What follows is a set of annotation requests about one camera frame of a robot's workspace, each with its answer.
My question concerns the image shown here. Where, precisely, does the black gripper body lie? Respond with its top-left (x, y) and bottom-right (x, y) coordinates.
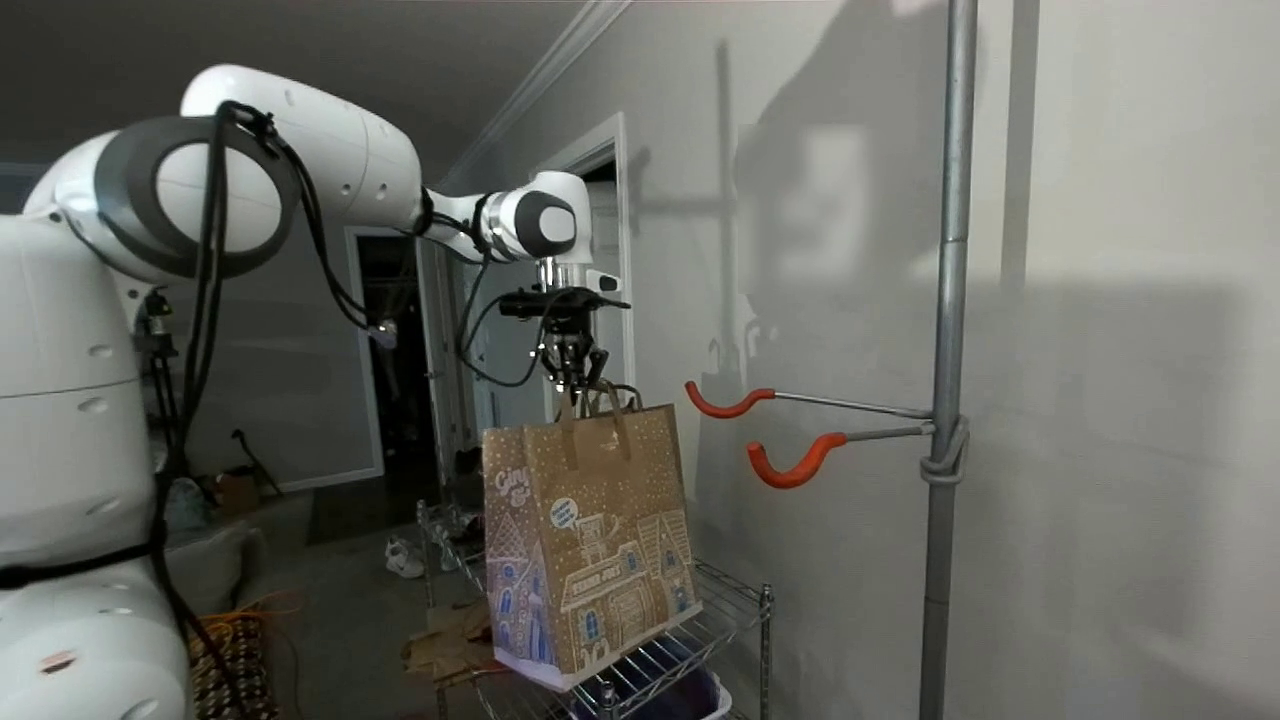
top-left (533, 311), bottom-right (611, 365)

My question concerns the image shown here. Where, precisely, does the brown Trader Joe's paper bag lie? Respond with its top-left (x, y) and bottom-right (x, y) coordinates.
top-left (478, 376), bottom-right (707, 695)

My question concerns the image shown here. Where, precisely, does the orange coated metal hook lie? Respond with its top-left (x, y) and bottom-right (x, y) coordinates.
top-left (746, 422), bottom-right (938, 496)
top-left (682, 376), bottom-right (938, 428)

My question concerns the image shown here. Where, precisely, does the small white object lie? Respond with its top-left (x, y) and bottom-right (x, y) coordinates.
top-left (381, 536), bottom-right (434, 586)

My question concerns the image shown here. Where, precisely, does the flat cardboard box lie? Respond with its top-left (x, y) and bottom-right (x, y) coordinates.
top-left (402, 603), bottom-right (505, 693)

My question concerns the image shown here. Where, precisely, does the small brown box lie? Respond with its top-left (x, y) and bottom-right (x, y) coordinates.
top-left (211, 470), bottom-right (265, 519)

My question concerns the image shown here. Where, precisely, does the grey metal pole stand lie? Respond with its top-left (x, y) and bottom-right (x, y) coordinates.
top-left (917, 0), bottom-right (986, 720)

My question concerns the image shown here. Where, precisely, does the woven brown basket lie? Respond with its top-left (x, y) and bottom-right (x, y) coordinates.
top-left (186, 598), bottom-right (291, 720)

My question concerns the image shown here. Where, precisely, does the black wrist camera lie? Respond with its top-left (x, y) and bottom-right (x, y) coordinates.
top-left (496, 283), bottom-right (633, 325)

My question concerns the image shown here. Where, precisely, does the white door frame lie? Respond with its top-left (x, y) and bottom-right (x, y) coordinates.
top-left (536, 113), bottom-right (641, 392)

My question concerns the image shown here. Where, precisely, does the chrome wire rack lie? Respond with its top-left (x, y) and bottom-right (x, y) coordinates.
top-left (412, 496), bottom-right (782, 720)

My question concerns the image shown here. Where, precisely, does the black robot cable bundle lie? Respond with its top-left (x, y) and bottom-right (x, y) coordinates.
top-left (137, 96), bottom-right (551, 720)

